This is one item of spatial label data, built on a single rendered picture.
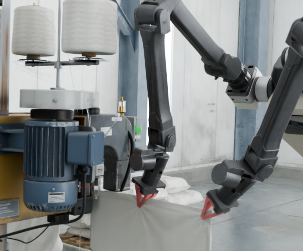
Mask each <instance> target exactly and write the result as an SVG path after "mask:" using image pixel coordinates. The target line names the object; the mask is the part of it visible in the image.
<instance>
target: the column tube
mask: <svg viewBox="0 0 303 251"><path fill-rule="evenodd" d="M10 2H11V0H4V6H2V9H0V116H9V63H10ZM5 234H7V224H2V225H0V236H1V235H5ZM1 240H2V242H0V251H6V244H7V237H4V238H1Z"/></svg>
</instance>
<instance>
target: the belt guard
mask: <svg viewBox="0 0 303 251"><path fill-rule="evenodd" d="M19 107H20V108H31V109H64V110H82V109H89V108H97V107H99V92H92V91H75V90H45V89H20V96H19Z"/></svg>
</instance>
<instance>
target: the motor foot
mask: <svg viewBox="0 0 303 251"><path fill-rule="evenodd" d="M24 126H26V125H25V123H5V124H0V154H7V153H21V152H24Z"/></svg>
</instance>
